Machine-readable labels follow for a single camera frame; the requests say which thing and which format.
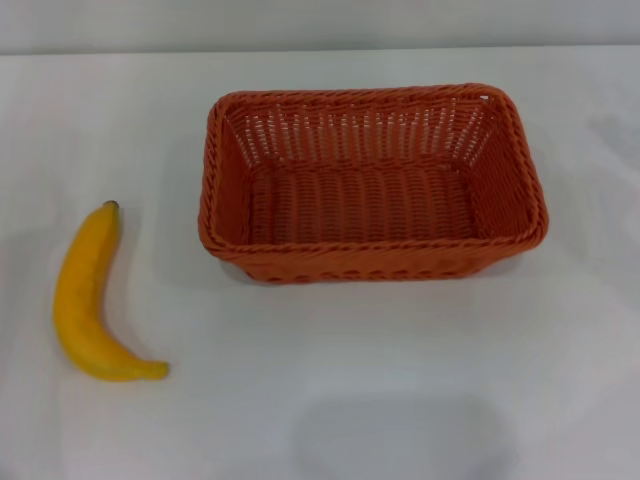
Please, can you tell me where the orange woven plastic basket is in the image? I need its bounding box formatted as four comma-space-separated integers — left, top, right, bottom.
198, 82, 551, 285

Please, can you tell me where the yellow banana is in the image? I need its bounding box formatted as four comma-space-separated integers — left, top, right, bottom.
53, 199, 171, 384

